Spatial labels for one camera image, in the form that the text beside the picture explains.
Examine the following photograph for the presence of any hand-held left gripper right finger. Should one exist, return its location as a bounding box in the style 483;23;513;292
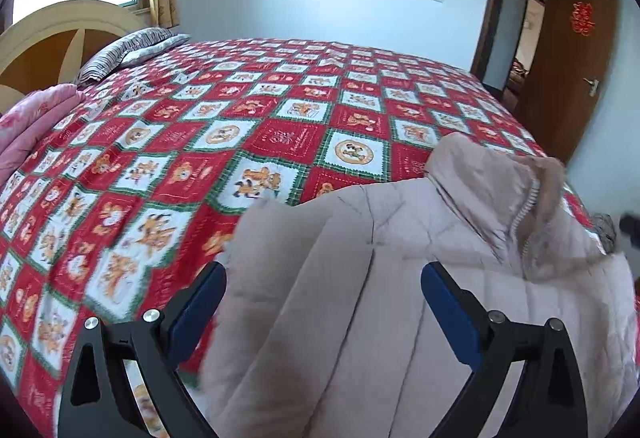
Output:
420;262;588;438

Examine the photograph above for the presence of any grey fluffy object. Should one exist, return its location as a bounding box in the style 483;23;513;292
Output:
590;213;618;254

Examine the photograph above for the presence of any grey striped pillow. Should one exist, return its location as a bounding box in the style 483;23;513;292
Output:
75;28;191;85

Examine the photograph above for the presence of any brown wooden door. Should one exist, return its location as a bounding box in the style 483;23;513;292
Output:
520;0;618;164

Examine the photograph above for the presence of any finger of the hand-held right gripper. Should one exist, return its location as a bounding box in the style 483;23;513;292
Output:
619;213;640;246

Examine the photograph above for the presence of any red paper door decoration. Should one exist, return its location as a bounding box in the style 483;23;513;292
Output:
570;1;596;36

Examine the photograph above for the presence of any dark brown door frame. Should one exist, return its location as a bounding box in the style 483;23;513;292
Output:
470;0;566;89

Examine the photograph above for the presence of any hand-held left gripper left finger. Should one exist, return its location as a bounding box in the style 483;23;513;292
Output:
57;262;228;438

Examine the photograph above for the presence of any red checked printed quilt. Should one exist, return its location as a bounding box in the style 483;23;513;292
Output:
0;37;608;438

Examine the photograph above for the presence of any beige puffer jacket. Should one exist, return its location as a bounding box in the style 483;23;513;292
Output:
192;132;640;438

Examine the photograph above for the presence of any pink blanket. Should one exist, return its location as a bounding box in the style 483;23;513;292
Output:
0;84;86;184

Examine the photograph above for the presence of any cream wooden headboard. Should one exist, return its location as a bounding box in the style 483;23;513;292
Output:
0;0;151;114

